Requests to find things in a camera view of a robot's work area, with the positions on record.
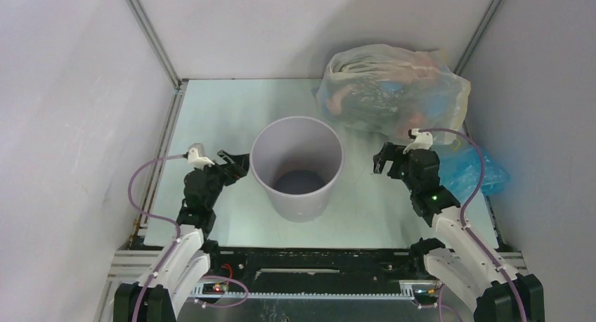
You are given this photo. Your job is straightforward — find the right aluminium frame post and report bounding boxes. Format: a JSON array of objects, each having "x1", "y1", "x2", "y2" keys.
[{"x1": 454, "y1": 0, "x2": 504, "y2": 76}]

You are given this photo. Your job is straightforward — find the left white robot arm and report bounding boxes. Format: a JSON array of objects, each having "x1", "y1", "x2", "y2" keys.
[{"x1": 112, "y1": 144, "x2": 250, "y2": 321}]

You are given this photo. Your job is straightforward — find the grey plastic trash bin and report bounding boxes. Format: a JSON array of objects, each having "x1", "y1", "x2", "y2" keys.
[{"x1": 250, "y1": 116, "x2": 345, "y2": 223}]

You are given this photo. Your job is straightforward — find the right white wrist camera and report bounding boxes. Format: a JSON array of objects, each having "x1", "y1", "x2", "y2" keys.
[{"x1": 403, "y1": 128, "x2": 434, "y2": 154}]

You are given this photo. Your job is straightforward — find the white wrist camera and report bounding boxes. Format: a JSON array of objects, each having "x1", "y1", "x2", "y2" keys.
[
  {"x1": 186, "y1": 143, "x2": 215, "y2": 170},
  {"x1": 403, "y1": 128, "x2": 434, "y2": 154}
]

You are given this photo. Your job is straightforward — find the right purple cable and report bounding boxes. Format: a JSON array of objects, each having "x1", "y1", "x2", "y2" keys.
[{"x1": 419, "y1": 127, "x2": 529, "y2": 322}]

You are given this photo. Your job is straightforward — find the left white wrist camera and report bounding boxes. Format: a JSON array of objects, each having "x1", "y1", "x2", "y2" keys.
[{"x1": 186, "y1": 143, "x2": 215, "y2": 170}]

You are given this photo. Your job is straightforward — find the left aluminium frame post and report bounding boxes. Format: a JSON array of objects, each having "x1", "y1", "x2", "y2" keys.
[{"x1": 125, "y1": 0, "x2": 181, "y2": 89}]

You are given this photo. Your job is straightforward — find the grey toothed cable duct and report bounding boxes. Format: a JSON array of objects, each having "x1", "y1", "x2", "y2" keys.
[{"x1": 190, "y1": 282, "x2": 441, "y2": 303}]

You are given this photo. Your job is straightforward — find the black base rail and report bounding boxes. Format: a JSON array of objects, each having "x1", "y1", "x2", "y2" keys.
[{"x1": 216, "y1": 246, "x2": 441, "y2": 300}]

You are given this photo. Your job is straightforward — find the aluminium frame post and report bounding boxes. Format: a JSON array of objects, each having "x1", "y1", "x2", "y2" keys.
[
  {"x1": 125, "y1": 0, "x2": 181, "y2": 89},
  {"x1": 454, "y1": 0, "x2": 504, "y2": 76}
]

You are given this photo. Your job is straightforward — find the blue plastic trash bag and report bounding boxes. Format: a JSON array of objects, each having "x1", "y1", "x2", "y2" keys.
[{"x1": 434, "y1": 140, "x2": 510, "y2": 204}]

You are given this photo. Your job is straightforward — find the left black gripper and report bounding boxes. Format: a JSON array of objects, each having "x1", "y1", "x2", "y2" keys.
[{"x1": 195, "y1": 150, "x2": 250, "y2": 209}]

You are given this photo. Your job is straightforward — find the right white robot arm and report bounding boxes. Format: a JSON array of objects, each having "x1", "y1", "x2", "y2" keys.
[{"x1": 373, "y1": 143, "x2": 545, "y2": 321}]

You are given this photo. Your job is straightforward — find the clear full trash bag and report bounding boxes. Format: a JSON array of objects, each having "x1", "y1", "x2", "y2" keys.
[{"x1": 316, "y1": 44, "x2": 471, "y2": 141}]

